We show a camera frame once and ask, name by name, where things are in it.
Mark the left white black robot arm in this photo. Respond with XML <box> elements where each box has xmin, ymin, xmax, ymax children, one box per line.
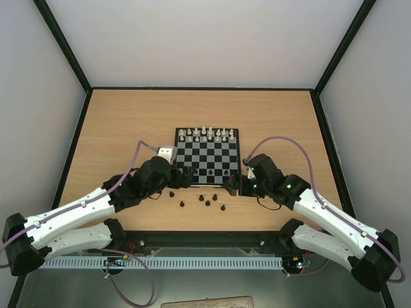
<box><xmin>1</xmin><ymin>156</ymin><xmax>196</xmax><ymax>277</ymax></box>

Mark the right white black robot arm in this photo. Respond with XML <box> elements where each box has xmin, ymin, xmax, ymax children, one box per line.
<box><xmin>223</xmin><ymin>175</ymin><xmax>401</xmax><ymax>292</ymax></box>

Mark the light blue slotted cable duct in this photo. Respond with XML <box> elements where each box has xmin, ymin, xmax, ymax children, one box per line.
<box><xmin>41</xmin><ymin>256</ymin><xmax>283</xmax><ymax>270</ymax></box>

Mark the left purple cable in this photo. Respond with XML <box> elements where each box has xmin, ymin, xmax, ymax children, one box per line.
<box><xmin>0</xmin><ymin>140</ymin><xmax>155</xmax><ymax>305</ymax></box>

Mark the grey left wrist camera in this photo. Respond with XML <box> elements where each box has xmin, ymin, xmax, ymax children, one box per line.
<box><xmin>157</xmin><ymin>146</ymin><xmax>178</xmax><ymax>164</ymax></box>

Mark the black aluminium mounting rail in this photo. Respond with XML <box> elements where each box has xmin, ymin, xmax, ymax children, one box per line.
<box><xmin>125</xmin><ymin>231</ymin><xmax>306</xmax><ymax>255</ymax></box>

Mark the black white chess board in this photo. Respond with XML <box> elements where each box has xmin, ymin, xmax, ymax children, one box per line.
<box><xmin>175</xmin><ymin>127</ymin><xmax>241</xmax><ymax>187</ymax></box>

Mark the right controller circuit board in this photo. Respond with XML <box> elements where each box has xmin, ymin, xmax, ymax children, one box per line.
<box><xmin>282</xmin><ymin>254</ymin><xmax>312</xmax><ymax>269</ymax></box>

